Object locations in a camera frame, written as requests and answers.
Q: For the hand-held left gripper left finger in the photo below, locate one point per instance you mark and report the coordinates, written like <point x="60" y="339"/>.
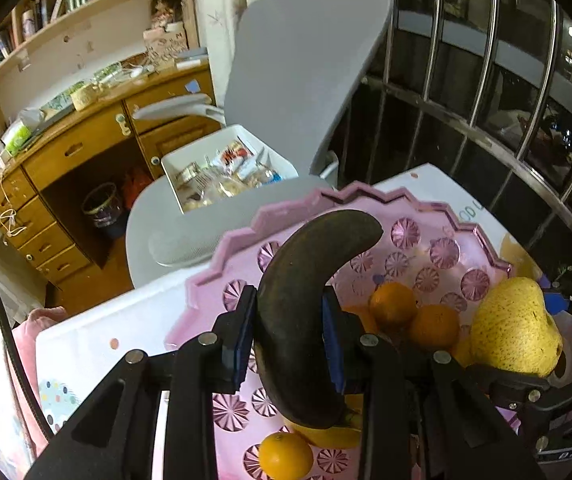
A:
<point x="236" y="345"/>

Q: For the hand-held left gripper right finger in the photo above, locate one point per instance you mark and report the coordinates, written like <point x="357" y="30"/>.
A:
<point x="333" y="350"/>

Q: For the yellow pear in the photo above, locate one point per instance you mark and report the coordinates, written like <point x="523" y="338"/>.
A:
<point x="511" y="330"/>

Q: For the blackened banana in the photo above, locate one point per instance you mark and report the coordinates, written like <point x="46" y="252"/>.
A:
<point x="296" y="285"/>

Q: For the pink glass fruit bowl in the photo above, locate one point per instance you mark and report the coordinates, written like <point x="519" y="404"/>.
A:
<point x="416" y="240"/>

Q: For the yellow fruit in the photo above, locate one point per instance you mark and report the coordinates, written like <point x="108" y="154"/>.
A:
<point x="331" y="435"/>

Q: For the cartoon face printed tablecloth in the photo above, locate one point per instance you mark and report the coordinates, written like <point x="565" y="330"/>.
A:
<point x="116" y="320"/>

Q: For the white box of snacks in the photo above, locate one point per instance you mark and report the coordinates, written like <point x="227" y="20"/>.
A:
<point x="226" y="170"/>

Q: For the red bag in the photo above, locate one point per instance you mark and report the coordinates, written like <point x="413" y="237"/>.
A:
<point x="136" y="185"/>

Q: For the dark trash bin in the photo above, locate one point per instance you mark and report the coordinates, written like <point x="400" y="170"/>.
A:
<point x="101" y="210"/>

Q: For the pink cushion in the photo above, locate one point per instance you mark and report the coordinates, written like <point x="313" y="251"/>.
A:
<point x="31" y="340"/>

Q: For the metal window grille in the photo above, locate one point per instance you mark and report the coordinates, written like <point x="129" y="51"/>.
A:
<point x="491" y="85"/>

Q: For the wooden desk with drawers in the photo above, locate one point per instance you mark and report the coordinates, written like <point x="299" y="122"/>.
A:
<point x="81" y="145"/>

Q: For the grey office chair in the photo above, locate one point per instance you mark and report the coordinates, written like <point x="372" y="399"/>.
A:
<point x="306" y="60"/>

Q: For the green printed box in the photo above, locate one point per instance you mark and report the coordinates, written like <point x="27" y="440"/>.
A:
<point x="58" y="102"/>

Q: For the green packet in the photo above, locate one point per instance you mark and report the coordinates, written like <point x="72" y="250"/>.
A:
<point x="16" y="135"/>

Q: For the brown paper bag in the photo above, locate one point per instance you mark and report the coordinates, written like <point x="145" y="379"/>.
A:
<point x="166" y="42"/>

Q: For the white butterfly print curtain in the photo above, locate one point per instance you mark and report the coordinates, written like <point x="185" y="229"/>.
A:
<point x="231" y="10"/>

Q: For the wooden bookshelf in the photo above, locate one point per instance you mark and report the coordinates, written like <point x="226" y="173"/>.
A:
<point x="91" y="35"/>

